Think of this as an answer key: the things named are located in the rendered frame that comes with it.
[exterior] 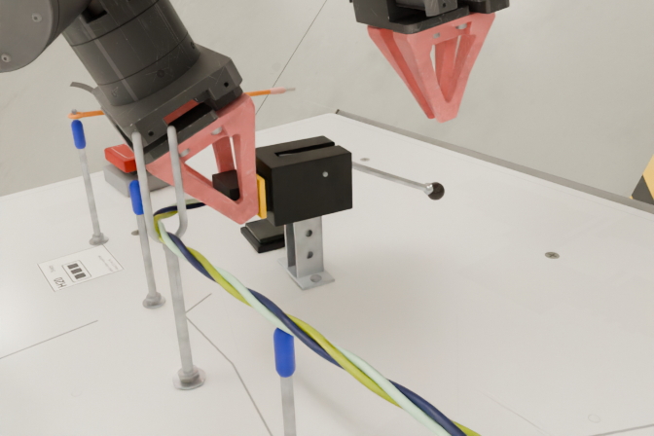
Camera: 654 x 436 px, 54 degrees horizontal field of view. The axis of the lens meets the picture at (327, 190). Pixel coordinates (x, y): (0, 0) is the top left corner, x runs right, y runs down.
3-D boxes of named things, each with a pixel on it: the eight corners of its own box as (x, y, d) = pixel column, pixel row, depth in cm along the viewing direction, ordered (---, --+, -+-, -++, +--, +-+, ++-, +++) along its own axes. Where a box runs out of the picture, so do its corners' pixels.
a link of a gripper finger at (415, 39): (425, 145, 42) (405, 1, 38) (371, 120, 48) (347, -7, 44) (506, 111, 44) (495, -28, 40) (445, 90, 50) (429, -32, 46)
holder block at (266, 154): (353, 208, 42) (352, 152, 41) (274, 228, 40) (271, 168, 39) (325, 188, 46) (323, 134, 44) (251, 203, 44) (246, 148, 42)
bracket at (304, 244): (335, 281, 44) (333, 215, 42) (303, 291, 43) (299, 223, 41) (307, 253, 47) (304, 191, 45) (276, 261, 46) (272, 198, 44)
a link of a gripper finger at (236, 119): (215, 266, 37) (123, 135, 32) (181, 222, 43) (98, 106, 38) (309, 198, 38) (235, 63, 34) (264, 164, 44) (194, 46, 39)
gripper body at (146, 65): (144, 160, 32) (51, 27, 28) (107, 115, 40) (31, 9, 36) (251, 90, 33) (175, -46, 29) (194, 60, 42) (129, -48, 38)
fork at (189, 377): (201, 364, 36) (170, 120, 30) (211, 382, 34) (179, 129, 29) (166, 375, 35) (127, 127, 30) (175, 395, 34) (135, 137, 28)
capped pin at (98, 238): (112, 240, 50) (89, 107, 46) (95, 247, 49) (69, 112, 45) (102, 235, 51) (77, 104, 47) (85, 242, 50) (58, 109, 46)
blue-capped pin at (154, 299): (168, 305, 42) (150, 182, 38) (145, 311, 41) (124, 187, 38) (163, 294, 43) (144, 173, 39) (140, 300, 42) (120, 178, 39)
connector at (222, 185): (299, 203, 41) (298, 174, 40) (228, 220, 39) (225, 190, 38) (278, 188, 44) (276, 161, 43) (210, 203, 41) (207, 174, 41)
